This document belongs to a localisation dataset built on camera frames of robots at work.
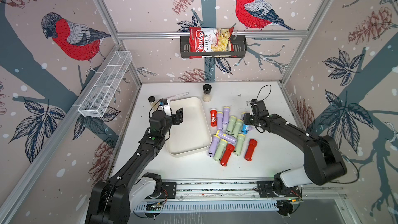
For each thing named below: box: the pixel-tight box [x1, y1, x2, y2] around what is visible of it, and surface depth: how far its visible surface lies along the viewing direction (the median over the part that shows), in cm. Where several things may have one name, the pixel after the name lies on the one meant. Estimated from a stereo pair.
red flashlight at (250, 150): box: [244, 138, 258, 162], surface depth 87 cm
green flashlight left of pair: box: [225, 115, 237, 135], surface depth 97 cm
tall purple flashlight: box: [222, 106, 231, 133], surface depth 99 cm
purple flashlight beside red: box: [216, 111, 224, 130], surface depth 99 cm
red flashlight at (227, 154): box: [219, 143, 236, 167], surface depth 85 cm
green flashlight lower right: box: [234, 133, 246, 157], surface depth 89 cm
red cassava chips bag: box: [189, 26, 237, 59], surface depth 89 cm
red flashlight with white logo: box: [209, 108, 218, 128], surface depth 100 cm
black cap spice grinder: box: [202, 84, 212, 103], surface depth 106 cm
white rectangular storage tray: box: [165, 96, 212, 158], surface depth 97 cm
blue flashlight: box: [240, 123, 249, 135], surface depth 92 cm
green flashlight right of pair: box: [231, 118, 244, 138], surface depth 94 cm
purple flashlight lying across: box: [216, 129, 238, 144], surface depth 90 cm
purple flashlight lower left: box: [207, 134, 221, 158], surface depth 87 cm
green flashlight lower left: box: [213, 138, 229, 162], surface depth 86 cm
